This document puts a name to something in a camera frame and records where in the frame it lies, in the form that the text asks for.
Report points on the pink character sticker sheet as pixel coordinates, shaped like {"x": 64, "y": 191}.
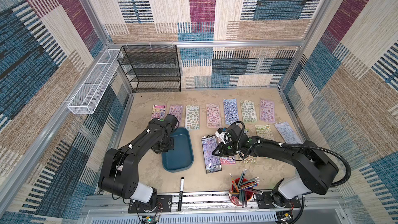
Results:
{"x": 267, "y": 110}

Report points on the red pencil cup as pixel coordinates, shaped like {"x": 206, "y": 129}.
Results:
{"x": 236, "y": 195}

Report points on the pastel sticker sheet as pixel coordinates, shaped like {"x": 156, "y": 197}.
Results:
{"x": 288, "y": 134}

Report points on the purple bonbon sticker sheet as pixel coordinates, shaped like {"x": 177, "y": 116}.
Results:
{"x": 212, "y": 163}

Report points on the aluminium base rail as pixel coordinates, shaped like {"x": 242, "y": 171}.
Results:
{"x": 215, "y": 207}

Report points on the pink bonbon sticker sheet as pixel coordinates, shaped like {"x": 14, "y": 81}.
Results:
{"x": 213, "y": 117}

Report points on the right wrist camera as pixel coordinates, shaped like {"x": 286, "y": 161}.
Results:
{"x": 223, "y": 136}

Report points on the blue penguin sticker sheet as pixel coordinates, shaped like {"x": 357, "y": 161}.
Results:
{"x": 230, "y": 111}

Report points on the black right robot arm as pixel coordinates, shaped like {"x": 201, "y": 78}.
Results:
{"x": 315, "y": 171}

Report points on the green dinosaur sticker sheet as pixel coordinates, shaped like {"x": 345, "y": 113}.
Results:
{"x": 192, "y": 120}

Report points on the black marker pen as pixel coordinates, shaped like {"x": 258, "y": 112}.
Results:
{"x": 179, "y": 207}

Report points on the panda sticker sheet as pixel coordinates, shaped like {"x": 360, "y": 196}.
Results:
{"x": 250, "y": 159}

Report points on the black wire shelf rack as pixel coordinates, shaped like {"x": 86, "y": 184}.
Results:
{"x": 151, "y": 68}

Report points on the pink cat sticker sheet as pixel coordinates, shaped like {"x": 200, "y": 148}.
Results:
{"x": 158, "y": 111}

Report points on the teal plastic storage box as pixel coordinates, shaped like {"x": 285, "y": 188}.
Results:
{"x": 181, "y": 157}

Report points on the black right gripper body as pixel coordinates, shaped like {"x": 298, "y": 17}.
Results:
{"x": 217, "y": 149}

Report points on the green frog sticker sheet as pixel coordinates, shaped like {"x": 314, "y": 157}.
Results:
{"x": 248, "y": 111}

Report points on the white wire mesh basket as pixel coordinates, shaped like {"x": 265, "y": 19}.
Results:
{"x": 89, "y": 94}

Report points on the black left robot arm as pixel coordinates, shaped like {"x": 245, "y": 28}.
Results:
{"x": 119, "y": 174}

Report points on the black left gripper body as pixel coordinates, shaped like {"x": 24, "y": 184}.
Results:
{"x": 166, "y": 145}

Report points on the green house sticker sheet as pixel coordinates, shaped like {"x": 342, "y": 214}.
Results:
{"x": 264, "y": 131}

